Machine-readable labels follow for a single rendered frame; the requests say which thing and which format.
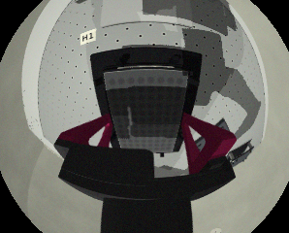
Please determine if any grey perforated base plate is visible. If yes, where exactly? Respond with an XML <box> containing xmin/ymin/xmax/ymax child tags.
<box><xmin>38</xmin><ymin>0</ymin><xmax>265</xmax><ymax>156</ymax></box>

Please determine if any grey tower with black slots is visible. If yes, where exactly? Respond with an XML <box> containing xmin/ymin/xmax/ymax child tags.
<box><xmin>101</xmin><ymin>0</ymin><xmax>193</xmax><ymax>28</ymax></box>

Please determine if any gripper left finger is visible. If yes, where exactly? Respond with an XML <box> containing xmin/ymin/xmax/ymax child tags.
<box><xmin>57</xmin><ymin>114</ymin><xmax>112</xmax><ymax>147</ymax></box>

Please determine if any dark grey flat plate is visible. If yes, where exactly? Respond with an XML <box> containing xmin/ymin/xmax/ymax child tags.
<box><xmin>195</xmin><ymin>118</ymin><xmax>229</xmax><ymax>151</ymax></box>

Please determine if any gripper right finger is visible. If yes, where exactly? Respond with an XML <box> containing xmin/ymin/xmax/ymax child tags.
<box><xmin>181</xmin><ymin>113</ymin><xmax>237</xmax><ymax>174</ymax></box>

